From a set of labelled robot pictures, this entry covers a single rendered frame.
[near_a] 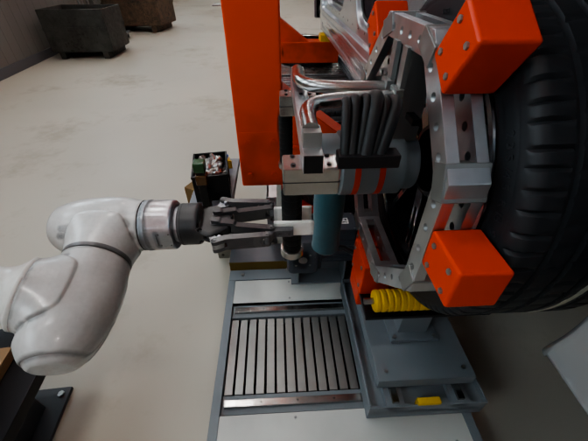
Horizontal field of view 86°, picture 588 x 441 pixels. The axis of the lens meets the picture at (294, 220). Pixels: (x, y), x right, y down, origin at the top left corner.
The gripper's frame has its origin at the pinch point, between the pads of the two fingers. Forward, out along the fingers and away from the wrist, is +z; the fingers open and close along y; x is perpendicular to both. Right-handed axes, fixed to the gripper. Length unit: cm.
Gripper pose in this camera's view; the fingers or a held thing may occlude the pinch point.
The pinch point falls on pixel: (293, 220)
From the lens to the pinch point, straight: 57.5
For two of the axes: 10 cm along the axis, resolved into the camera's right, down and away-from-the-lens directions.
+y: 0.5, 6.3, -7.8
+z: 10.0, -0.3, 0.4
